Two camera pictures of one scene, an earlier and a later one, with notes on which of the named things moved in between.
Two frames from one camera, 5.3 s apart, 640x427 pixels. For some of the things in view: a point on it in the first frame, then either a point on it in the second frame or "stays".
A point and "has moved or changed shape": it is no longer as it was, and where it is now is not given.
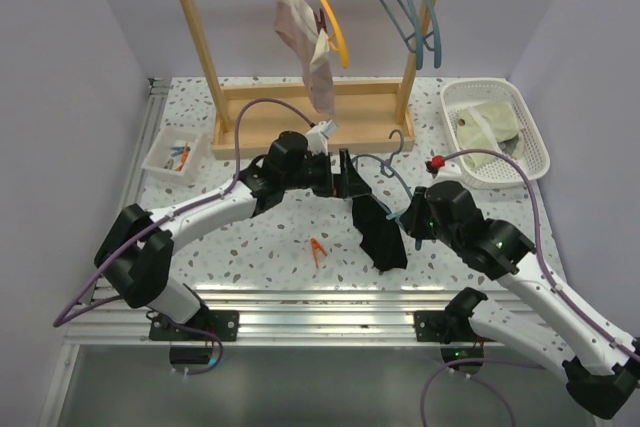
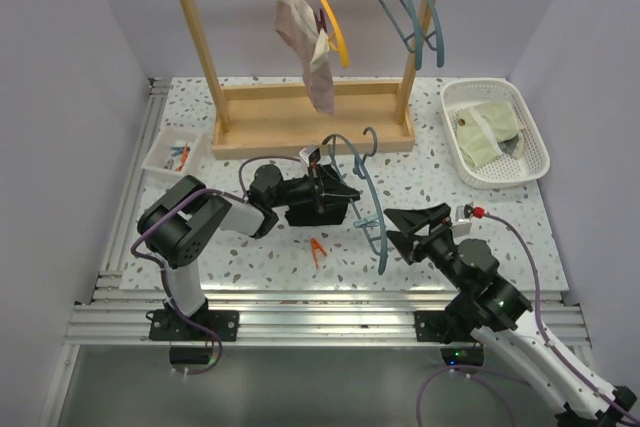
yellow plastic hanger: (336, 40) stays
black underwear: (382, 238) -> (317, 213)
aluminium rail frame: (98, 316) stays
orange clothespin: (316, 247) stays
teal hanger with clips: (418, 243) has moved or changed shape
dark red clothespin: (320, 22) stays
